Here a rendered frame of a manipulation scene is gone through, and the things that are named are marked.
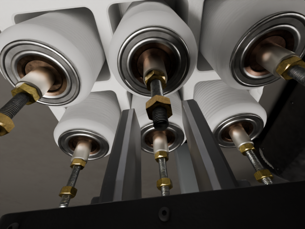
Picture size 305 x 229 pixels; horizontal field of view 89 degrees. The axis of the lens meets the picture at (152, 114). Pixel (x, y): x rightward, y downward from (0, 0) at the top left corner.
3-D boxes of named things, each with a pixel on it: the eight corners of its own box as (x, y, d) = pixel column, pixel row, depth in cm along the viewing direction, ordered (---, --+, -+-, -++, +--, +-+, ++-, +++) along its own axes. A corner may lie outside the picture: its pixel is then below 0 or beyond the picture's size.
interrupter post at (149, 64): (149, 78, 18) (150, 94, 15) (138, 59, 16) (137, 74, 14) (168, 68, 17) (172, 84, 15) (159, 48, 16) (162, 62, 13)
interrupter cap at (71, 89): (7, 90, 18) (3, 94, 17) (-3, 22, 13) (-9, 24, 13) (77, 110, 20) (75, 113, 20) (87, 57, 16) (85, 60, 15)
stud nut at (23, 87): (14, 92, 14) (8, 97, 14) (17, 79, 14) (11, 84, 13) (37, 102, 15) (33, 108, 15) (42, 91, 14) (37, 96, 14)
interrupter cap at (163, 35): (140, 102, 20) (140, 106, 19) (102, 48, 15) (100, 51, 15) (197, 77, 18) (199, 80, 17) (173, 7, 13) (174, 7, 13)
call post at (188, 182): (189, 103, 52) (227, 206, 28) (187, 118, 56) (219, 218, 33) (167, 105, 52) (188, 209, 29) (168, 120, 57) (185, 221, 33)
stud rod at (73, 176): (79, 154, 24) (59, 209, 18) (78, 150, 23) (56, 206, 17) (86, 154, 24) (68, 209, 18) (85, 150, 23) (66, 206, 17)
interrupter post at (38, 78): (32, 80, 17) (14, 97, 15) (32, 61, 16) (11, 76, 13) (56, 87, 18) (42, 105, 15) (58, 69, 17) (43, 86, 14)
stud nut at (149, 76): (166, 87, 15) (167, 91, 14) (148, 90, 15) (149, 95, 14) (163, 67, 13) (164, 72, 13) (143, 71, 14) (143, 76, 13)
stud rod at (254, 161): (241, 141, 23) (272, 193, 18) (235, 139, 23) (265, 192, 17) (245, 136, 23) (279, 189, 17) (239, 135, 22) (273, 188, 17)
